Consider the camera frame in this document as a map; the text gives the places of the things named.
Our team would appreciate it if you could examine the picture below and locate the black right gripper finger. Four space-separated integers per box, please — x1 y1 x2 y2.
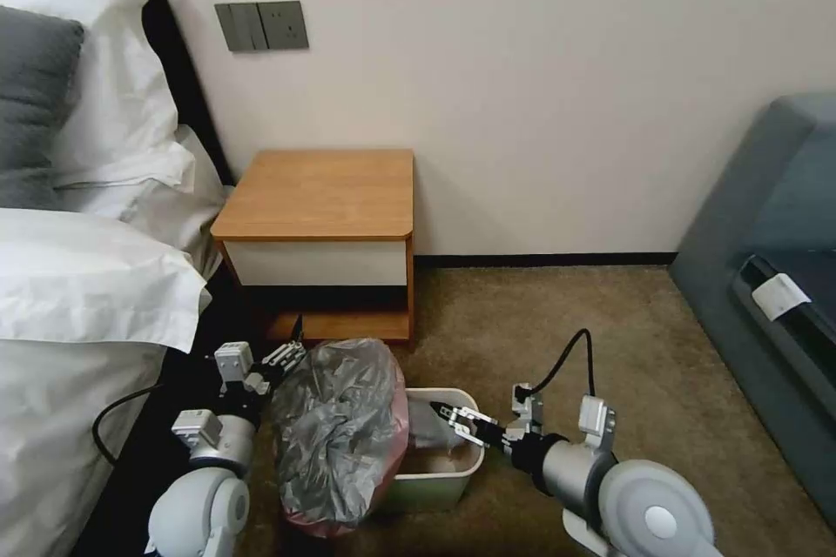
438 415 486 449
428 402 492 428

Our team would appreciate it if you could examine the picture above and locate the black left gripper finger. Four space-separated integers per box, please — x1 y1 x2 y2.
263 350 309 397
260 319 305 375

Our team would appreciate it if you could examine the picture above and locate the grey translucent garbage bag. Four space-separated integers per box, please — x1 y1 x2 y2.
270 337 471 523

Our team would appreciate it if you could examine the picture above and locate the white plastic trash can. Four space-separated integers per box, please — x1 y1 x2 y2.
370 386 487 514

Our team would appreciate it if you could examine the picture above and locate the pink plastic bag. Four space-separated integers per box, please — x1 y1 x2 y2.
280 380 411 524

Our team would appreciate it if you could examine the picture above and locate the black bed base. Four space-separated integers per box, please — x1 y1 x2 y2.
83 285 305 557

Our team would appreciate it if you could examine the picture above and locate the white nightstand drawer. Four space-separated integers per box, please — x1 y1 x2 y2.
221 239 410 288

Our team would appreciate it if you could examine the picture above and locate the wooden nightstand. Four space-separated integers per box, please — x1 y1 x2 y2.
209 148 417 346

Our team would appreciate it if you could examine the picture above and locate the dark baseboard strip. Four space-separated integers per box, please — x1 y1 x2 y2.
415 251 684 268

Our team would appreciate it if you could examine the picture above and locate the white pillow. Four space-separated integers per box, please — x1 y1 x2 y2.
55 123 231 279
0 0 192 187

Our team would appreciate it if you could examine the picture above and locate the white duvet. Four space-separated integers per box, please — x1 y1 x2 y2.
0 206 214 557

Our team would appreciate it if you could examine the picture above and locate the black headboard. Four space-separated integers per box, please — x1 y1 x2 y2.
141 0 237 187

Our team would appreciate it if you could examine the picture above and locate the white sofa label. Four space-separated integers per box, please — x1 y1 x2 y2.
750 274 813 323

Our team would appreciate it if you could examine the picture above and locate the grey-blue sofa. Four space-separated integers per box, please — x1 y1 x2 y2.
668 91 836 522

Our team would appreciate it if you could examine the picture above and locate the grey cushion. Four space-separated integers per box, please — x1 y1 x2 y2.
0 3 87 212

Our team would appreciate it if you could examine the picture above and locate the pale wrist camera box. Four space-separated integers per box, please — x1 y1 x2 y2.
510 382 544 435
214 341 254 383

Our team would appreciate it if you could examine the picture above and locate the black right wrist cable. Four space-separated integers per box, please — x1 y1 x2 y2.
524 329 597 399

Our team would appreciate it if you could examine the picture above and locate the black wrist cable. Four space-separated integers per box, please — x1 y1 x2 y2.
524 329 597 399
92 383 165 468

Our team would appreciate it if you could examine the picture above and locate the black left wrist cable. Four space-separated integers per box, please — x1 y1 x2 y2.
92 383 165 468

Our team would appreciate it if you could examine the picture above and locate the grey wall switch panel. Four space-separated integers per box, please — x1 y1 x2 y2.
213 0 311 53

